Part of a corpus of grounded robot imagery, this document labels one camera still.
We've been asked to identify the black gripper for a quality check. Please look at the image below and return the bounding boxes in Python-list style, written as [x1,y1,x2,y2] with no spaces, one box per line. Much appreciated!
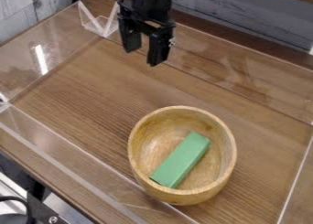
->
[117,0,175,67]

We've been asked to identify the wooden brown bowl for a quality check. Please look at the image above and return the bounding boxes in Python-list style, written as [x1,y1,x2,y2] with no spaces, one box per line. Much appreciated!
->
[126,106,236,206]

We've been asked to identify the green rectangular block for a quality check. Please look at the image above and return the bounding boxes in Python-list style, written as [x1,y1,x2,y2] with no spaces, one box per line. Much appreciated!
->
[149,132,211,188]

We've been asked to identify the clear acrylic corner bracket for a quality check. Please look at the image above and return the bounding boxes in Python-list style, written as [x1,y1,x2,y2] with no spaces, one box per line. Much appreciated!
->
[77,1,120,38]

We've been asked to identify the clear acrylic enclosure walls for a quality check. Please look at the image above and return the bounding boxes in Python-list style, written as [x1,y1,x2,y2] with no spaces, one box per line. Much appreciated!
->
[0,0,313,224]

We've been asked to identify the black table mount bracket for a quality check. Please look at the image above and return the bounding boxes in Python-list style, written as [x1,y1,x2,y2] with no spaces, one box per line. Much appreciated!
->
[26,187,69,224]

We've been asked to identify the black cable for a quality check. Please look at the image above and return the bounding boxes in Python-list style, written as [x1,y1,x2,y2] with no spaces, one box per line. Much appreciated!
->
[0,196,35,224]

